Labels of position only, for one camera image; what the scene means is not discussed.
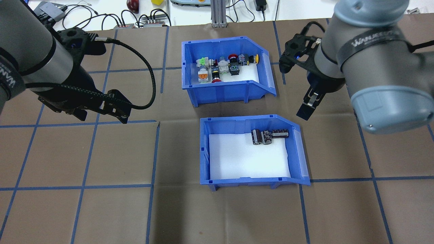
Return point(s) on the blue plastic button bin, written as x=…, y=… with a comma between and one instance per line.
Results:
x=220, y=93

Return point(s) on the blue plastic capacitor bin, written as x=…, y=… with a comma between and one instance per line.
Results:
x=244, y=181

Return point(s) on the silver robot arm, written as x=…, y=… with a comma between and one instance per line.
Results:
x=30, y=40
x=373, y=51

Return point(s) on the yellow push button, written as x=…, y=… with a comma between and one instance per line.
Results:
x=253, y=59

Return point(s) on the orange white button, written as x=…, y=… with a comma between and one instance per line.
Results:
x=202, y=75

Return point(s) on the red push button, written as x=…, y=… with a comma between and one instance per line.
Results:
x=233, y=57

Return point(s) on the red mushroom button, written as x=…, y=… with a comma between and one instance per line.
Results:
x=217, y=80

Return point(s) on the black yellow ringed button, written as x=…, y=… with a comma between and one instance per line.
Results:
x=216, y=72

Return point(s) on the black cylindrical capacitor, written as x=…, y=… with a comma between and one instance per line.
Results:
x=256, y=137
x=280, y=133
x=267, y=136

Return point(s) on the gray usb hub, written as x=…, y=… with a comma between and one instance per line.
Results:
x=154, y=23
x=122, y=25

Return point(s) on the gray docking hub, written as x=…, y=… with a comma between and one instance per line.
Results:
x=47, y=10

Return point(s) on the red yellow fruit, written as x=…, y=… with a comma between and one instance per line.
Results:
x=133, y=4

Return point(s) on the black power adapter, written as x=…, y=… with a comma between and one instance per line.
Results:
x=260, y=5

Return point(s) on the yellow cube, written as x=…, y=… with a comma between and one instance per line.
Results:
x=156, y=1

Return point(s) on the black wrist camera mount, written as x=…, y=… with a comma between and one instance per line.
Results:
x=78, y=39
x=298, y=51

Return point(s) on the blue gray selector switch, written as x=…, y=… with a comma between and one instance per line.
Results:
x=241, y=58

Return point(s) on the black green switch block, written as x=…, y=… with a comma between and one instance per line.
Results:
x=234, y=69

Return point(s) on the green white switch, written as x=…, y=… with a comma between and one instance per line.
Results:
x=202, y=61

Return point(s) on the white switch block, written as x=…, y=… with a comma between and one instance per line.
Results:
x=222, y=64

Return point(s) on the small black white switch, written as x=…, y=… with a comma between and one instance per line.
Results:
x=214, y=62

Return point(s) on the aluminium profile post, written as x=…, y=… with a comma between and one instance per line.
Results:
x=218, y=13

